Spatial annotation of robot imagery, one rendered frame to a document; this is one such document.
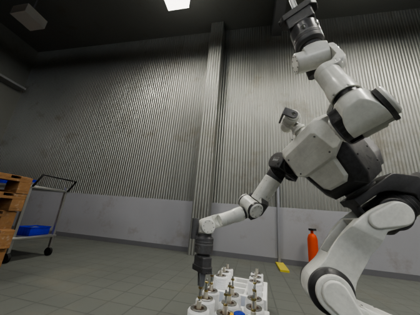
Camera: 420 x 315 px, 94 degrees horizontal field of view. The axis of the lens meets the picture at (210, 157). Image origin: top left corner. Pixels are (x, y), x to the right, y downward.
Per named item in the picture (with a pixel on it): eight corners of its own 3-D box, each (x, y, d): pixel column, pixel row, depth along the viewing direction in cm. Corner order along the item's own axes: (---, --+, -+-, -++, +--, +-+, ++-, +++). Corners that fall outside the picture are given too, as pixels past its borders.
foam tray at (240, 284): (267, 309, 151) (267, 282, 156) (266, 335, 115) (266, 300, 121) (218, 298, 162) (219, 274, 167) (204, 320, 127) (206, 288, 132)
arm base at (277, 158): (284, 185, 109) (289, 168, 114) (304, 181, 98) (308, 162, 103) (265, 170, 105) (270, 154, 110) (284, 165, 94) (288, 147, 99)
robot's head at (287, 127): (300, 131, 95) (288, 119, 98) (307, 120, 85) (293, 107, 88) (289, 139, 94) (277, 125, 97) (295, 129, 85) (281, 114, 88)
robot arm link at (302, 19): (314, -13, 61) (326, 15, 58) (318, 9, 69) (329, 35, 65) (274, 14, 68) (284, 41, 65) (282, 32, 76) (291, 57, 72)
